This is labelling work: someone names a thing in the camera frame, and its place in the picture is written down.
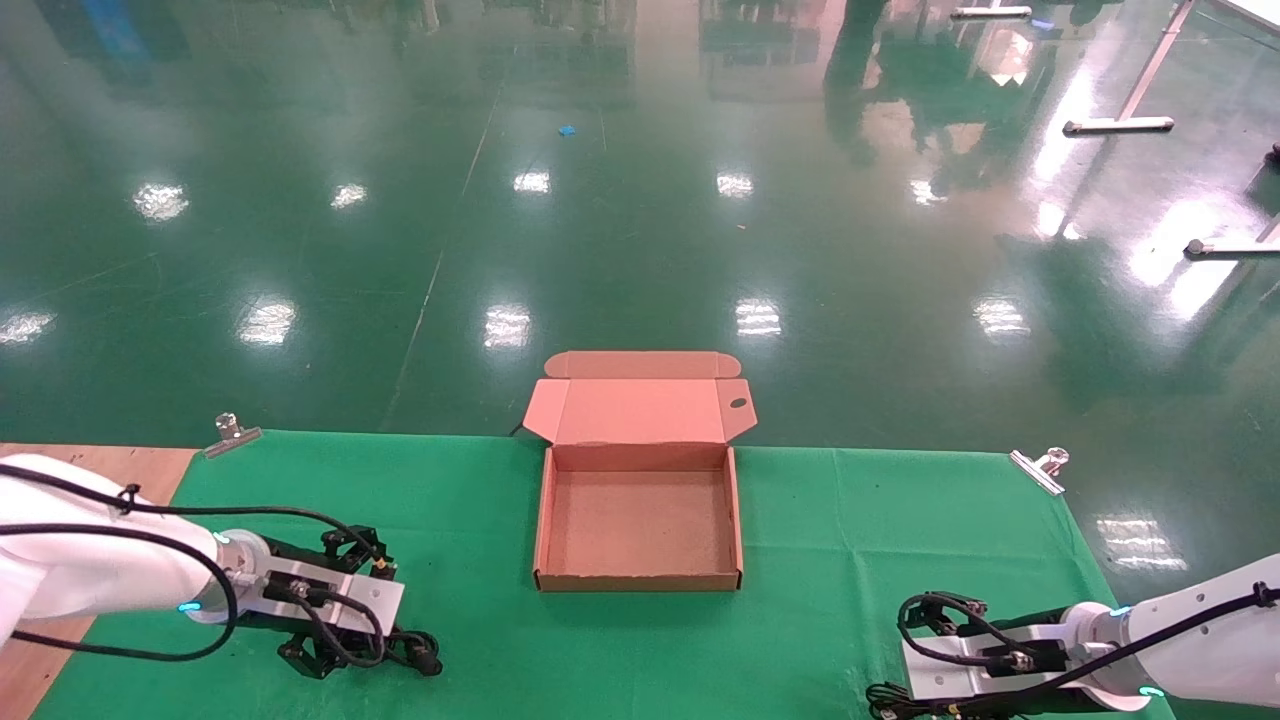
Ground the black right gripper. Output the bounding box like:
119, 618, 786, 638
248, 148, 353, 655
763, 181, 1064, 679
900, 591, 1072, 720

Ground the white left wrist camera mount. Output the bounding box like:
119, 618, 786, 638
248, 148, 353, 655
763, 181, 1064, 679
260, 555, 406, 631

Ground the metal binder clip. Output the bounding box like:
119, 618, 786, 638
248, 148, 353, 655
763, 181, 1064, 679
203, 412, 264, 460
1008, 447, 1071, 497

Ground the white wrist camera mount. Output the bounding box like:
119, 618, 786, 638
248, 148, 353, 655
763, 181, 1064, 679
260, 555, 406, 631
898, 624, 1079, 707

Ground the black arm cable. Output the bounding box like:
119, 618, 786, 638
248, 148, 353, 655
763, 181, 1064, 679
896, 585, 1280, 717
0, 463, 391, 669

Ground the open cardboard box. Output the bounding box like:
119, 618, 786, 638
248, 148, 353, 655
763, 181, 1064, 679
522, 350, 759, 593

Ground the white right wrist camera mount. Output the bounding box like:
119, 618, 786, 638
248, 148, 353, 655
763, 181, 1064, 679
898, 624, 1079, 707

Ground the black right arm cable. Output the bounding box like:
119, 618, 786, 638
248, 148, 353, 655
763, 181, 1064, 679
896, 585, 1280, 717

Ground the white desk with T-feet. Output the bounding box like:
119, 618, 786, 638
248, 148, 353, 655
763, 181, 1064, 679
1061, 0, 1280, 260

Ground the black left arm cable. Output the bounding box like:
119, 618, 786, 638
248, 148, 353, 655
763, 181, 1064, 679
0, 463, 391, 669

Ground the green tablecloth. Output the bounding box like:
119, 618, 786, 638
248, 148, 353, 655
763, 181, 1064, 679
30, 430, 1183, 720

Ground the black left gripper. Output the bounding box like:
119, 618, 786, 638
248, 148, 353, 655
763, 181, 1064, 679
236, 525, 399, 682

